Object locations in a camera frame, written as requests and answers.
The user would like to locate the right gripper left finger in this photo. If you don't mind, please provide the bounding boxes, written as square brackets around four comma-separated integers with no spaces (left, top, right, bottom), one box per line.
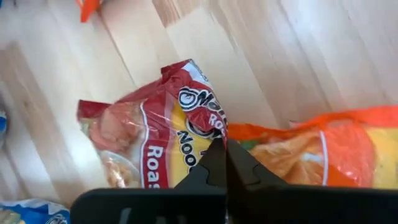
[70,138,228,224]

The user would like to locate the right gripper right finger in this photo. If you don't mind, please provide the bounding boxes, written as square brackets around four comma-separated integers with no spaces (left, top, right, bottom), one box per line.
[226,138,398,224]

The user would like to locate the orange Maruchan ramen packet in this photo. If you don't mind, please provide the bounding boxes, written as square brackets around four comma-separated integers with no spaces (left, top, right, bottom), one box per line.
[228,105,398,190]
[75,0,103,23]

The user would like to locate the red Maruchan ramen packet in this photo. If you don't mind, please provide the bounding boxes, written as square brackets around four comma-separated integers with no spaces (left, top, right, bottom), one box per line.
[76,58,229,190]

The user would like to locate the blue Maruchan ramen packet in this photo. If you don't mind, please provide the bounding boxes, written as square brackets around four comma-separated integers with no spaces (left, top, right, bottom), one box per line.
[0,198,72,224]
[0,110,7,147]

